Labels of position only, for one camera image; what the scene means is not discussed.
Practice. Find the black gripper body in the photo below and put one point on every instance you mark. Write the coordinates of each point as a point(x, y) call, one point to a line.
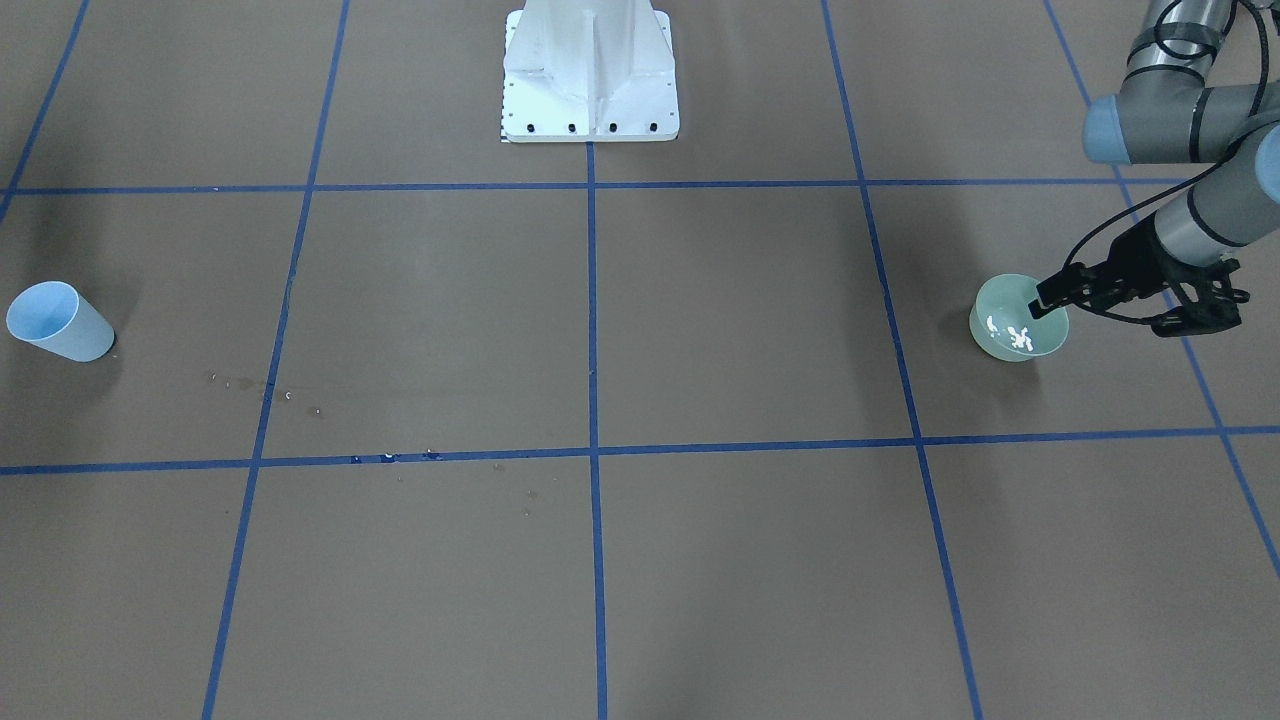
point(1132, 261)

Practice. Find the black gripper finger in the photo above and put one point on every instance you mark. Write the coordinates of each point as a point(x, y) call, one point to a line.
point(1068, 287)

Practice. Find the green ceramic bowl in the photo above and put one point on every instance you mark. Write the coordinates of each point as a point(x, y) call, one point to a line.
point(1001, 324)

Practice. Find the light blue plastic cup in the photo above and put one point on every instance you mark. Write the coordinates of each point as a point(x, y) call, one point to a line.
point(54, 316)

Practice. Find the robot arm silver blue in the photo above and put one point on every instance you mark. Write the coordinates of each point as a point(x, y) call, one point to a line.
point(1166, 112)

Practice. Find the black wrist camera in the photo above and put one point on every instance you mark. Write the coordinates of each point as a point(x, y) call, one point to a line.
point(1208, 302)

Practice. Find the white camera stand pillar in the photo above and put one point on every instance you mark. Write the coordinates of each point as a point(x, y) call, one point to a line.
point(589, 72)

